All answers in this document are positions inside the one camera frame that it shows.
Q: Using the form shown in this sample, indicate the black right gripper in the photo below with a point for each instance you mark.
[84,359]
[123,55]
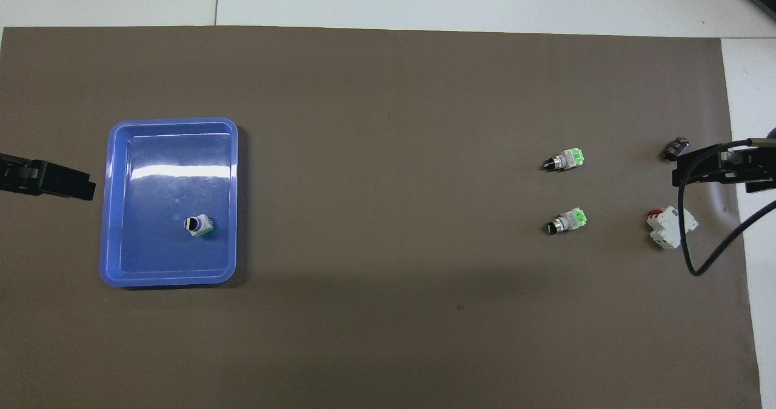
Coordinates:
[761,169]

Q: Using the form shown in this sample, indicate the green white rotary switch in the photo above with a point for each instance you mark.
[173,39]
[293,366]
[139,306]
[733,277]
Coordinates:
[567,221]
[565,160]
[197,225]

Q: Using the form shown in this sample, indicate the small dark electronic part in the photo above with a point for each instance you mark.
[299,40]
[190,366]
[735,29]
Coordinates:
[675,149]

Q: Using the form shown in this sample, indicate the white circuit breaker red lever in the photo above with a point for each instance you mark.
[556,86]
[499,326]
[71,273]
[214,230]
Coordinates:
[668,227]

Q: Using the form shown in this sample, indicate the blue plastic tray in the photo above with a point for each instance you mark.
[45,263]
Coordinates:
[157,154]

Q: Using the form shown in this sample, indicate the brown table mat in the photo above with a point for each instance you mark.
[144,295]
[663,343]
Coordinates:
[388,154]

